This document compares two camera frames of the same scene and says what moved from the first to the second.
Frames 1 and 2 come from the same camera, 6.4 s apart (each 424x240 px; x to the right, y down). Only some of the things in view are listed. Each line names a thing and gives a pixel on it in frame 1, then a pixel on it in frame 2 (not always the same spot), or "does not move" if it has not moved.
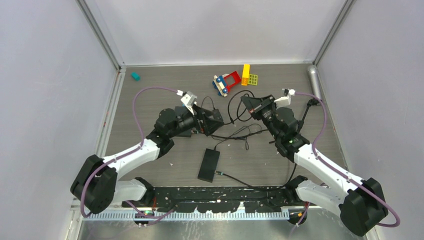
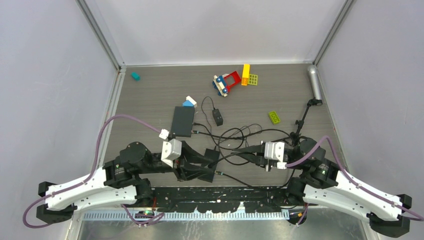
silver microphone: (314, 80) does not move
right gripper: (255, 105) -> (258, 158)
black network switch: (208, 165) does not move
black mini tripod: (312, 102) does not move
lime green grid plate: (253, 79) does not move
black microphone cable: (238, 116) -> (220, 148)
